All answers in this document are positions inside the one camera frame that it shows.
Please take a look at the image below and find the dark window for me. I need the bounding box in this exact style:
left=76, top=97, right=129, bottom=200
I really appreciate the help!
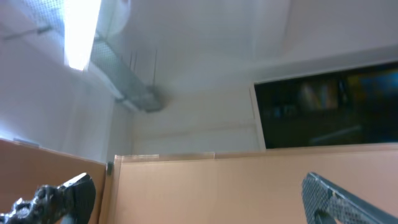
left=254, top=62, right=397, bottom=149

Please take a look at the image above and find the metal ceiling cable tray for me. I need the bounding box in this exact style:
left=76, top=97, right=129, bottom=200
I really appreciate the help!
left=90, top=39, right=163, bottom=112

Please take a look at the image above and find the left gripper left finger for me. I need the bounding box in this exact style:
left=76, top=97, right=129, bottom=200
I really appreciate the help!
left=1, top=172, right=96, bottom=224

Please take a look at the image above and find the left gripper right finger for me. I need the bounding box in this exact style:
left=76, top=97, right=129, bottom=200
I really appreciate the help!
left=302, top=172, right=397, bottom=224

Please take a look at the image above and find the ceiling fluorescent light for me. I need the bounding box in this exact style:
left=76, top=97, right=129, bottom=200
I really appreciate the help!
left=63, top=0, right=101, bottom=71

